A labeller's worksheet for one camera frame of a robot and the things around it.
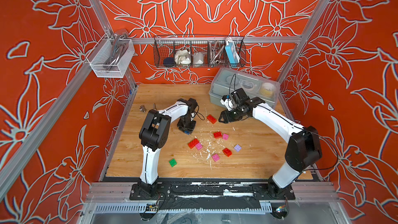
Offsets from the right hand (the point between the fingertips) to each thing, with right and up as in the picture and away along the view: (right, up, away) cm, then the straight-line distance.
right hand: (219, 118), depth 84 cm
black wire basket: (-7, +41, +11) cm, 43 cm away
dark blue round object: (-31, +36, +17) cm, 51 cm away
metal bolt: (-43, +6, +23) cm, 49 cm away
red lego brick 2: (0, -11, +6) cm, 12 cm away
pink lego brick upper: (+5, -12, +7) cm, 14 cm away
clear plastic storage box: (+7, +23, +17) cm, 30 cm away
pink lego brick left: (-12, -16, +3) cm, 20 cm away
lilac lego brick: (+10, -17, +2) cm, 20 cm away
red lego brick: (-3, -2, +15) cm, 16 cm away
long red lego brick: (-15, -15, +4) cm, 21 cm away
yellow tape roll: (+31, +17, +10) cm, 37 cm away
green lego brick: (-25, -23, -3) cm, 35 cm away
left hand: (-18, -9, +11) cm, 23 cm away
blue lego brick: (-19, -9, +8) cm, 22 cm away
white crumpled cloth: (-21, +36, +7) cm, 43 cm away
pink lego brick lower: (-2, -21, -2) cm, 21 cm away
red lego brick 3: (+4, -19, 0) cm, 19 cm away
